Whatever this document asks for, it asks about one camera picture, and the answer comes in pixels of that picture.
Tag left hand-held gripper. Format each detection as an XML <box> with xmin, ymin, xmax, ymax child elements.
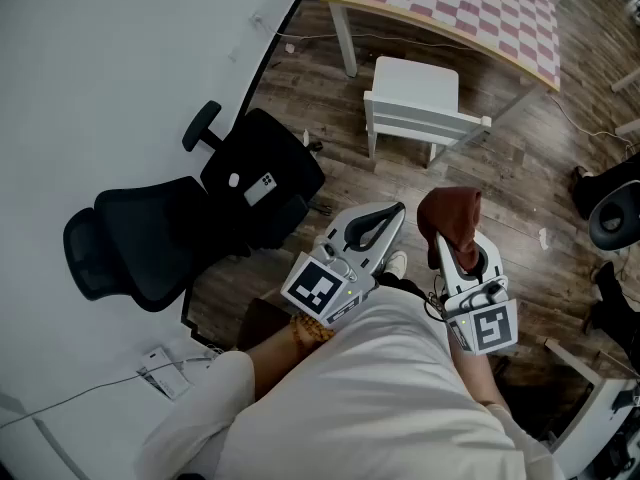
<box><xmin>280</xmin><ymin>201</ymin><xmax>407</xmax><ymax>330</ymax></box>

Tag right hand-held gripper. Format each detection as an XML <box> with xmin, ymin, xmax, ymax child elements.
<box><xmin>432</xmin><ymin>230</ymin><xmax>520</xmax><ymax>358</ymax></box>

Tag brown cloth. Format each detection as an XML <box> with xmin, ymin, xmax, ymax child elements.
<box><xmin>416</xmin><ymin>186</ymin><xmax>484</xmax><ymax>273</ymax></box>

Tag person's right forearm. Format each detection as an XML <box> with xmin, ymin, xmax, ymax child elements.
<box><xmin>448</xmin><ymin>335</ymin><xmax>511</xmax><ymax>412</ymax></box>

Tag person's left forearm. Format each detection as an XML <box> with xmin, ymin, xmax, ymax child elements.
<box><xmin>243</xmin><ymin>325</ymin><xmax>334</xmax><ymax>402</ymax></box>

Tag black mesh office chair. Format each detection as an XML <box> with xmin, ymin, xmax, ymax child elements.
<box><xmin>63</xmin><ymin>99</ymin><xmax>334</xmax><ymax>314</ymax></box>

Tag person's white shoe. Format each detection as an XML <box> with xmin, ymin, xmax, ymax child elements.
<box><xmin>383</xmin><ymin>250</ymin><xmax>409</xmax><ymax>280</ymax></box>

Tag person's black trousers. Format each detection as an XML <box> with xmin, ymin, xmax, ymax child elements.
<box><xmin>373</xmin><ymin>271</ymin><xmax>432</xmax><ymax>303</ymax></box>

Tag gray smartphone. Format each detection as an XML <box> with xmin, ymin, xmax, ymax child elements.
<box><xmin>243</xmin><ymin>171</ymin><xmax>278</xmax><ymax>208</ymax></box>

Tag brown wooden box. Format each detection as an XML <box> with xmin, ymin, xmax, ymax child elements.
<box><xmin>236</xmin><ymin>296</ymin><xmax>297</xmax><ymax>353</ymax></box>

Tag person in white shirt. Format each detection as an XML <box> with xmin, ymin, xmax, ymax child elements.
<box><xmin>133</xmin><ymin>286</ymin><xmax>566</xmax><ymax>480</ymax></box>

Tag white desk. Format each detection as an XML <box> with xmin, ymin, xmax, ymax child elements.
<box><xmin>543</xmin><ymin>337</ymin><xmax>640</xmax><ymax>480</ymax></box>

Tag checkered pink white table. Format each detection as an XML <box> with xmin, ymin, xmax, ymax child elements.
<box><xmin>318</xmin><ymin>0</ymin><xmax>562</xmax><ymax>169</ymax></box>

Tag white power adapter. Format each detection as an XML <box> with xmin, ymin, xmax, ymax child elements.
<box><xmin>136</xmin><ymin>346</ymin><xmax>192</xmax><ymax>401</ymax></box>

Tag right hand-held gripper camera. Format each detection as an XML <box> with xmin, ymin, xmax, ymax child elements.
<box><xmin>467</xmin><ymin>281</ymin><xmax>509</xmax><ymax>314</ymax></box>

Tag hand-held gripper camera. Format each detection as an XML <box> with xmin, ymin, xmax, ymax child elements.
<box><xmin>317</xmin><ymin>241</ymin><xmax>359</xmax><ymax>283</ymax></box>
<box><xmin>467</xmin><ymin>281</ymin><xmax>509</xmax><ymax>314</ymax></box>

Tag left hand-held gripper camera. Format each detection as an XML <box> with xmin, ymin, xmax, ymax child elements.
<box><xmin>317</xmin><ymin>241</ymin><xmax>359</xmax><ymax>283</ymax></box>

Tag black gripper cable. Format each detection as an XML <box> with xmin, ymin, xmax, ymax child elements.
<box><xmin>423</xmin><ymin>273</ymin><xmax>454</xmax><ymax>323</ymax></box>

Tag wooden bead bracelet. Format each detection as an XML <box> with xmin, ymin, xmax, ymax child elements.
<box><xmin>288</xmin><ymin>311</ymin><xmax>336</xmax><ymax>363</ymax></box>

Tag white table frame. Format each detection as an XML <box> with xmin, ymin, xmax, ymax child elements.
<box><xmin>609</xmin><ymin>66</ymin><xmax>640</xmax><ymax>138</ymax></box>

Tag thin white adapter cable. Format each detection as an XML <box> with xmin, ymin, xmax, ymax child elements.
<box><xmin>0</xmin><ymin>355</ymin><xmax>221</xmax><ymax>430</ymax></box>

